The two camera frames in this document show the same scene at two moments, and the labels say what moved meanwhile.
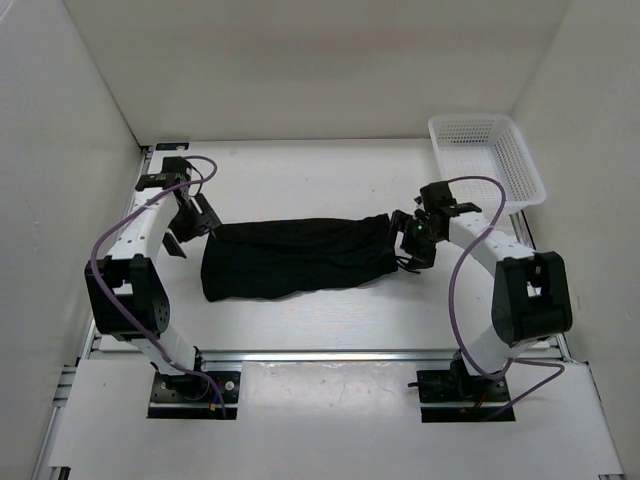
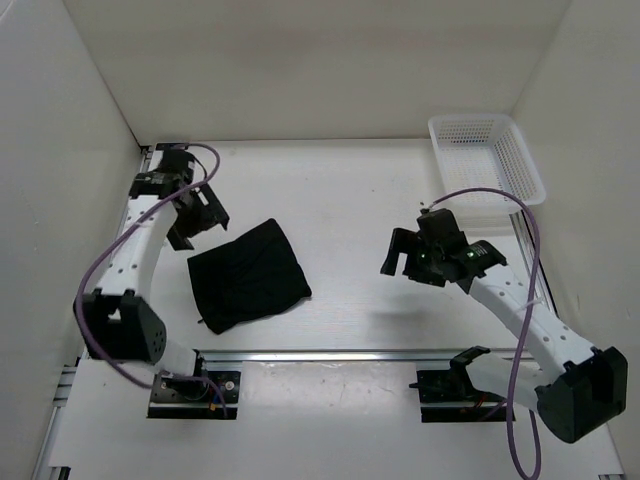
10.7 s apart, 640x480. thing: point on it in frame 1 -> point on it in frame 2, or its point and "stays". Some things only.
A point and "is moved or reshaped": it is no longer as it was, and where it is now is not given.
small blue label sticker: [171, 146] stays
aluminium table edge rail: [359, 355] stays
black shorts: [262, 257] is moved or reshaped
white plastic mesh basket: [490, 146] stays
